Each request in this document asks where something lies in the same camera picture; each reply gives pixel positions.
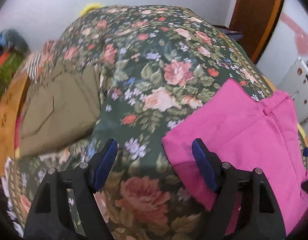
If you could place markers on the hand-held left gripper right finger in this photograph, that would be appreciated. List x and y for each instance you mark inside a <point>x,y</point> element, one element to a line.
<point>205,167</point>

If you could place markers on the striped patchwork cloth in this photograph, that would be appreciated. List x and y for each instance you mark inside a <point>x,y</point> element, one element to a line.
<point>35,65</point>

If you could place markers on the pink pants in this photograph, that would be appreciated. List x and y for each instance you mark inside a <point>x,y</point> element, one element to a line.
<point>243,130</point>

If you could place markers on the orange garment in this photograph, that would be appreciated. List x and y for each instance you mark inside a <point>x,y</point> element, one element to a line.
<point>6,120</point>

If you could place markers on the green patterned bag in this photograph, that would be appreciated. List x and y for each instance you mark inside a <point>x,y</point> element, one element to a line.
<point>6,72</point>

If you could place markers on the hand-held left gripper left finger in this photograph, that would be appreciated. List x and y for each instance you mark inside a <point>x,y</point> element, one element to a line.
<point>106,165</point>

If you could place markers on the olive green pants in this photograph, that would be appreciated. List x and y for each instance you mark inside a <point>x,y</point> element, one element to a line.
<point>61,110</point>

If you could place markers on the pile of colourful clothes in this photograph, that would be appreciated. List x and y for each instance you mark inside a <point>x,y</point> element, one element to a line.
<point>9,38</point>

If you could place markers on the white appliance with stickers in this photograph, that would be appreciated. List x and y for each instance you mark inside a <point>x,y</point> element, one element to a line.
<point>296,85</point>

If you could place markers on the dark floral blanket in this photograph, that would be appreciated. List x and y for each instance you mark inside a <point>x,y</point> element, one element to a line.
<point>149,55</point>

